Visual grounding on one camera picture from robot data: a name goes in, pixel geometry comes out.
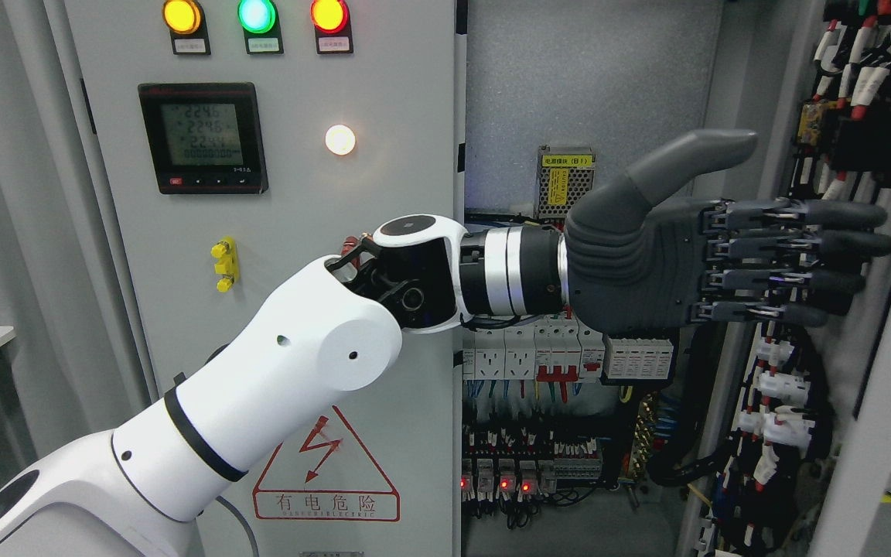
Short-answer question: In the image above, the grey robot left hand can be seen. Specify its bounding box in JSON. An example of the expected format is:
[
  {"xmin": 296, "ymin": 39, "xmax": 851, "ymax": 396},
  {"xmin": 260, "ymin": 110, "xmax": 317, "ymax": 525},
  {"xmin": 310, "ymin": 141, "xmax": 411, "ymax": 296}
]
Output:
[{"xmin": 565, "ymin": 129, "xmax": 891, "ymax": 336}]

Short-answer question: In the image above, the grey cabinet door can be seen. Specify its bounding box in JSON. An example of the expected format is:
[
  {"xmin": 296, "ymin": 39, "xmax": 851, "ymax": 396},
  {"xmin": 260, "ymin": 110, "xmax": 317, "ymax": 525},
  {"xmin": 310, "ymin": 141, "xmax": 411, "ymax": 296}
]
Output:
[
  {"xmin": 63, "ymin": 1, "xmax": 460, "ymax": 556},
  {"xmin": 691, "ymin": 1, "xmax": 891, "ymax": 556}
]

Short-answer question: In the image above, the red indicator lamp left door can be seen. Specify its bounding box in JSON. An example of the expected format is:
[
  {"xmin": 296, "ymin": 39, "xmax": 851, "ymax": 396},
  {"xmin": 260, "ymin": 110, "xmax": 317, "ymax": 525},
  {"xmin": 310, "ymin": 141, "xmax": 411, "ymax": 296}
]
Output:
[{"xmin": 309, "ymin": 0, "xmax": 353, "ymax": 54}]

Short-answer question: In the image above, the green indicator lamp left door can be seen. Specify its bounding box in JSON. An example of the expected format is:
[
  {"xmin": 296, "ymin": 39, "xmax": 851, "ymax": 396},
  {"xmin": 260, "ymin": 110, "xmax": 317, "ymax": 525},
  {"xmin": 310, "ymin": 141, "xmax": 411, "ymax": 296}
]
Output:
[{"xmin": 237, "ymin": 0, "xmax": 284, "ymax": 54}]

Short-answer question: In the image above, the yellow indicator lamp left door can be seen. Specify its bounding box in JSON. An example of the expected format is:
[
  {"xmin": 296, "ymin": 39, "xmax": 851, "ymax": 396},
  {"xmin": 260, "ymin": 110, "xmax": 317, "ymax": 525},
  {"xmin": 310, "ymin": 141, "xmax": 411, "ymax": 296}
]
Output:
[{"xmin": 162, "ymin": 0, "xmax": 211, "ymax": 56}]

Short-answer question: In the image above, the black surge protector block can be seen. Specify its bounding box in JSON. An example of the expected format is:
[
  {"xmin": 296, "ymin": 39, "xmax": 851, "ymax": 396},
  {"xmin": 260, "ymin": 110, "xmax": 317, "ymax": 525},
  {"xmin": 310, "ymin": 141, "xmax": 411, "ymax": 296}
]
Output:
[{"xmin": 601, "ymin": 336, "xmax": 675, "ymax": 385}]

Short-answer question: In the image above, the metal mesh power supply module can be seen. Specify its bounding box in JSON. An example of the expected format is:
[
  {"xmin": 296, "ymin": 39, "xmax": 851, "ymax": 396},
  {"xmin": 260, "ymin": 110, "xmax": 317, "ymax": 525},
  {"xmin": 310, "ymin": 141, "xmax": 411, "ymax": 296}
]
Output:
[{"xmin": 534, "ymin": 145, "xmax": 596, "ymax": 220}]

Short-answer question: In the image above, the white socket breaker row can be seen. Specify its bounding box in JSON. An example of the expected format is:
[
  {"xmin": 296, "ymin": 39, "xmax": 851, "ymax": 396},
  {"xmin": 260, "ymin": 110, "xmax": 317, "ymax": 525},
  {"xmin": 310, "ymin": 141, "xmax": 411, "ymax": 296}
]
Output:
[{"xmin": 461, "ymin": 314, "xmax": 607, "ymax": 383}]

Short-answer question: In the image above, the lower relay terminal row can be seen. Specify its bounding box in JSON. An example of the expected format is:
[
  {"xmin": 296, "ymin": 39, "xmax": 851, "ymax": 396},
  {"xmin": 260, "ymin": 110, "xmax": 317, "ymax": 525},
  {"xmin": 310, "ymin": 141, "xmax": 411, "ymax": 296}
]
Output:
[{"xmin": 459, "ymin": 415, "xmax": 621, "ymax": 530}]

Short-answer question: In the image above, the white lit indicator lamp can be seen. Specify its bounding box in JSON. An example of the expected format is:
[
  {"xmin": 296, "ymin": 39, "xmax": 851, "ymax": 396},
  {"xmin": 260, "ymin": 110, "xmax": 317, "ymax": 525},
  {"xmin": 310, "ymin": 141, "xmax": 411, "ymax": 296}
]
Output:
[{"xmin": 324, "ymin": 124, "xmax": 357, "ymax": 156}]

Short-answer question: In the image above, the red electric hazard warning sticker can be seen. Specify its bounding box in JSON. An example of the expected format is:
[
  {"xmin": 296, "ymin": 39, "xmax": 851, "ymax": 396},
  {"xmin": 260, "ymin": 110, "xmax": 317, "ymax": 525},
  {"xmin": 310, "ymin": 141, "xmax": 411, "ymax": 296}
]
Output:
[{"xmin": 251, "ymin": 405, "xmax": 401, "ymax": 522}]

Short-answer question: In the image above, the black digital power meter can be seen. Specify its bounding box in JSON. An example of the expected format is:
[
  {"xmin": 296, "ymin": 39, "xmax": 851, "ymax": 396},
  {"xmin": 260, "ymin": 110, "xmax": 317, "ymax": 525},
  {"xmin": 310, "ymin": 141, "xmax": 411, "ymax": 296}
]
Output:
[{"xmin": 138, "ymin": 82, "xmax": 268, "ymax": 195}]

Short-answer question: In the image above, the left grey curtain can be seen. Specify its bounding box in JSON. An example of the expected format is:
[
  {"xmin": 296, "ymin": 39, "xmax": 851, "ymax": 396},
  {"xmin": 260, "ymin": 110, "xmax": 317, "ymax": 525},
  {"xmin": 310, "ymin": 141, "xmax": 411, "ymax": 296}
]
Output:
[{"xmin": 0, "ymin": 1, "xmax": 156, "ymax": 487}]

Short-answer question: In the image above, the red terminal post pair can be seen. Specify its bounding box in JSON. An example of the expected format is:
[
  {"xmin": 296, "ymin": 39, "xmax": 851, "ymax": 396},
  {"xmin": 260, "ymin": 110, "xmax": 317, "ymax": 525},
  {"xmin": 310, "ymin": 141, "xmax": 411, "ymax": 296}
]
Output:
[{"xmin": 340, "ymin": 236, "xmax": 360, "ymax": 257}]

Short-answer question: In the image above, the yellow terminal post pair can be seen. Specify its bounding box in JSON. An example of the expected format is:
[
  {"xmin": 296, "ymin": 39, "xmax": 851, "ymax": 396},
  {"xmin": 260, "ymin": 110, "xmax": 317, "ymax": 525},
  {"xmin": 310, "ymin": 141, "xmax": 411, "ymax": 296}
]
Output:
[{"xmin": 210, "ymin": 236, "xmax": 240, "ymax": 293}]

